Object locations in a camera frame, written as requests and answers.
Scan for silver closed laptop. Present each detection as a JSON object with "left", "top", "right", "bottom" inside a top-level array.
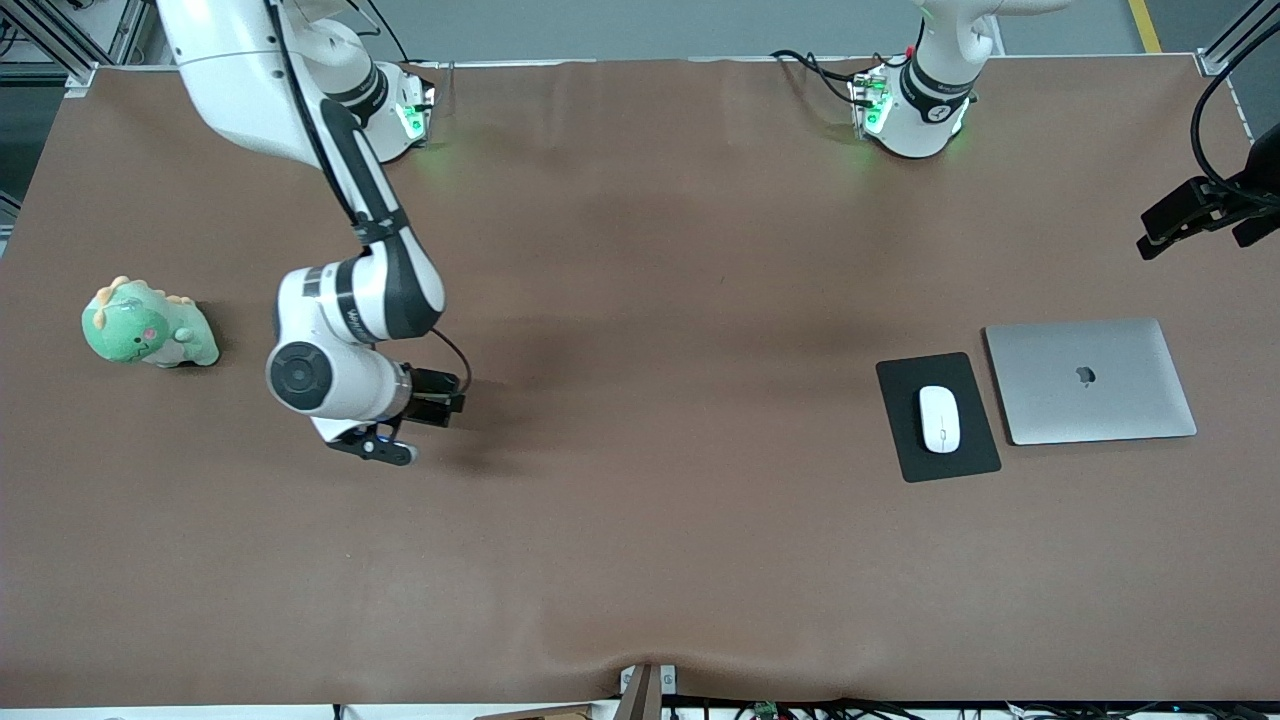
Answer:
[{"left": 984, "top": 318, "right": 1198, "bottom": 447}]

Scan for brown table cover mat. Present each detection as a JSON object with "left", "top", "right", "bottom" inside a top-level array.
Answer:
[{"left": 0, "top": 55, "right": 1280, "bottom": 706}]

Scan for white computer mouse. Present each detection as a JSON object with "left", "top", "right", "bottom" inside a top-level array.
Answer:
[{"left": 918, "top": 385, "right": 963, "bottom": 455}]

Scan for black base cables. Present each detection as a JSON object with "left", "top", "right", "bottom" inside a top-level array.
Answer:
[{"left": 769, "top": 48, "right": 883, "bottom": 107}]

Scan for aluminium frame profile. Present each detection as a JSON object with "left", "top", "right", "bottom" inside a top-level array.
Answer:
[
  {"left": 0, "top": 0, "right": 101, "bottom": 98},
  {"left": 1197, "top": 0, "right": 1280, "bottom": 77}
]

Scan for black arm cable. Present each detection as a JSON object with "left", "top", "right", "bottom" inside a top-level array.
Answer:
[
  {"left": 262, "top": 0, "right": 473, "bottom": 393},
  {"left": 1188, "top": 45, "right": 1280, "bottom": 201}
]

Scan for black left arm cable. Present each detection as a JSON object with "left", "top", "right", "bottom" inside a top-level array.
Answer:
[{"left": 1188, "top": 45, "right": 1280, "bottom": 201}]

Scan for green dinosaur plush toy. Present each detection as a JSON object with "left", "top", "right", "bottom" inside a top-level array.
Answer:
[{"left": 82, "top": 276, "right": 221, "bottom": 369}]

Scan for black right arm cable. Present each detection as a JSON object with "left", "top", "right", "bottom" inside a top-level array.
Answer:
[{"left": 262, "top": 0, "right": 473, "bottom": 393}]

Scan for black mouse pad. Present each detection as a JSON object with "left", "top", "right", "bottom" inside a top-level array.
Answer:
[{"left": 876, "top": 351, "right": 1003, "bottom": 484}]

